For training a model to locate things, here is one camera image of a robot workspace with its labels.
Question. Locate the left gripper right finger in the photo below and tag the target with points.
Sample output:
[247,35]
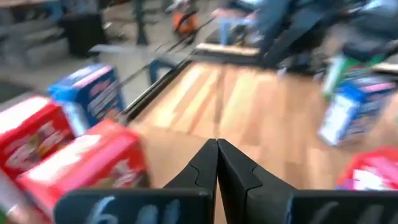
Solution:
[242,186]

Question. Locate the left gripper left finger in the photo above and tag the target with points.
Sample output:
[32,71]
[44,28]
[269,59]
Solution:
[199,174]

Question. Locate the red Froot Loops cereal box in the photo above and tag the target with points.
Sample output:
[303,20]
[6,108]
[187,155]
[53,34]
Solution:
[93,155]
[370,174]
[34,137]

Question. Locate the blue Frosted Flakes cereal box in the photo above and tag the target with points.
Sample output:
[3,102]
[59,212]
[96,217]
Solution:
[93,93]
[354,112]

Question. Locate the green Apple Jacks cereal box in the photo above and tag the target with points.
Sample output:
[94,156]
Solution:
[332,77]

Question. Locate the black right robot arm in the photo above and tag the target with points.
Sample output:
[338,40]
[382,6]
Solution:
[280,37]

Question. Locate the light wooden shelf board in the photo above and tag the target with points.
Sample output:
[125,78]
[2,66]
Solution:
[168,155]

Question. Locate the orange shop vacuum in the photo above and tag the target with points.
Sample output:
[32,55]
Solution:
[185,23]

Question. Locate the black speaker box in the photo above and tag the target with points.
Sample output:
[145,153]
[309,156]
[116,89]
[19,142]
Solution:
[84,34]

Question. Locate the black table edge rail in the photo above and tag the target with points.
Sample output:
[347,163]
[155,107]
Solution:
[149,93]

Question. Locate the black stand post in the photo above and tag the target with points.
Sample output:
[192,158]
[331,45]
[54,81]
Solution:
[140,21]

